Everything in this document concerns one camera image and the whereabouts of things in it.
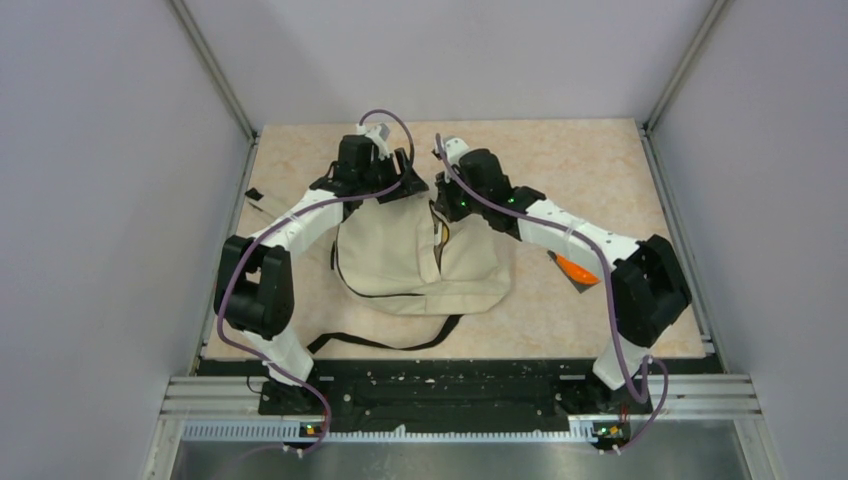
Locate orange curved toy track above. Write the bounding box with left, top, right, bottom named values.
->
left=554, top=254, right=601, bottom=286

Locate aluminium frame rail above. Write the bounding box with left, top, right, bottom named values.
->
left=141, top=0, right=259, bottom=479

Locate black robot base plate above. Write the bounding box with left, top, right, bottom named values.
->
left=258, top=359, right=652, bottom=434

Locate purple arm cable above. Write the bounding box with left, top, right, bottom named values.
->
left=433, top=133, right=670, bottom=458
left=215, top=108, right=417, bottom=458

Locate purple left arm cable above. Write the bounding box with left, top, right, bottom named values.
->
left=215, top=108, right=417, bottom=458

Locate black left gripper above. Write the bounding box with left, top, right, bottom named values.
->
left=359, top=148, right=429, bottom=204

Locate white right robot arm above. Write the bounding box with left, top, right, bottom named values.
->
left=433, top=138, right=693, bottom=412

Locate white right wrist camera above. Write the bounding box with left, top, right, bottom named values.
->
left=434, top=136, right=471, bottom=165

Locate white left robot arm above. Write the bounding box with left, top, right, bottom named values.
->
left=213, top=134, right=416, bottom=417

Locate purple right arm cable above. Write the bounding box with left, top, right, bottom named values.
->
left=433, top=133, right=670, bottom=458

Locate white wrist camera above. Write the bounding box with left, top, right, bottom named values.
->
left=434, top=136, right=471, bottom=165
left=357, top=123, right=391, bottom=159

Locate cream canvas backpack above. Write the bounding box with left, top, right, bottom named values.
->
left=291, top=193, right=512, bottom=354

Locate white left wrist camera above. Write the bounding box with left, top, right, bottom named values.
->
left=357, top=123, right=391, bottom=159

